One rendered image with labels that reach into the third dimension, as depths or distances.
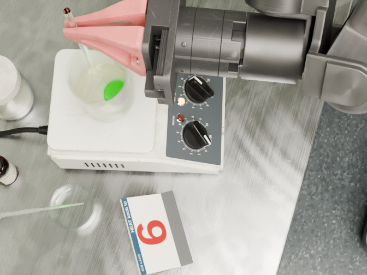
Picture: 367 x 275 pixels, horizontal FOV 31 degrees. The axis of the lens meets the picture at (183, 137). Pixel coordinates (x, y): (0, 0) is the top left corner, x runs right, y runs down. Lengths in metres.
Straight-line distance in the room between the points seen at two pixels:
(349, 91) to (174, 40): 0.14
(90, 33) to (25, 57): 0.32
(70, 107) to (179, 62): 0.22
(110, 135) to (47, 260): 0.18
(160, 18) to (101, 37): 0.05
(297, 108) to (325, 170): 0.77
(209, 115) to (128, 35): 0.26
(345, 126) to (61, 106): 1.00
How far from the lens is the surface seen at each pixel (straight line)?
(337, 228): 1.57
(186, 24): 0.54
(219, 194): 0.79
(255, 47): 0.54
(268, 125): 0.81
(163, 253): 0.76
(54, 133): 0.73
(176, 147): 0.74
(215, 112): 0.78
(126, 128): 0.72
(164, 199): 0.79
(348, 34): 0.51
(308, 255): 1.55
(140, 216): 0.76
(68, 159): 0.75
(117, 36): 0.54
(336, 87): 0.51
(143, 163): 0.74
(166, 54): 0.53
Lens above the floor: 1.53
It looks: 75 degrees down
